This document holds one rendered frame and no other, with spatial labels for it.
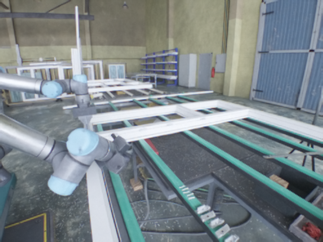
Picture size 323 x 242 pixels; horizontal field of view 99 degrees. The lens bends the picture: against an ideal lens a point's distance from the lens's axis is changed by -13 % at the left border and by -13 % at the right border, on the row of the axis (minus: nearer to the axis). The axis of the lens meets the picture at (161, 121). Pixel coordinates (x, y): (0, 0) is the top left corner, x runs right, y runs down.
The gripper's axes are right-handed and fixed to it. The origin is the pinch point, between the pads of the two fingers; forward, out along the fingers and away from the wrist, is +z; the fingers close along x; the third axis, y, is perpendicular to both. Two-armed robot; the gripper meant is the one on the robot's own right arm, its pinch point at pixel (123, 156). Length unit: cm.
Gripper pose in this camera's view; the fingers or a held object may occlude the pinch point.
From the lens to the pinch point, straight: 72.1
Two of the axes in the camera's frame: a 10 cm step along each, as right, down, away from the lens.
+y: -6.9, -6.3, 3.7
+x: -7.1, 7.0, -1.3
